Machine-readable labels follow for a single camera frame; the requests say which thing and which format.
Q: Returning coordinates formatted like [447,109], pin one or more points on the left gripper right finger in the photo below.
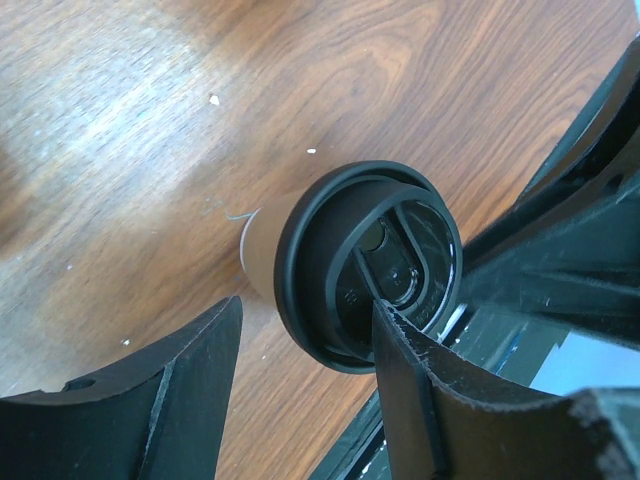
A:
[608,422]

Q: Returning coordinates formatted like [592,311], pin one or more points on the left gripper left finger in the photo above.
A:
[158,413]

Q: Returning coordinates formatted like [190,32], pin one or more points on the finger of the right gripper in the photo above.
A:
[604,125]
[568,254]

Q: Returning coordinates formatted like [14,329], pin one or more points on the single brown paper cup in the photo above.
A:
[259,241]

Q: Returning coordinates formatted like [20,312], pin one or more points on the black coffee cup lid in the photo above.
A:
[366,231]

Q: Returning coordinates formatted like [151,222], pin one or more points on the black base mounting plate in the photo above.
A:
[438,416]

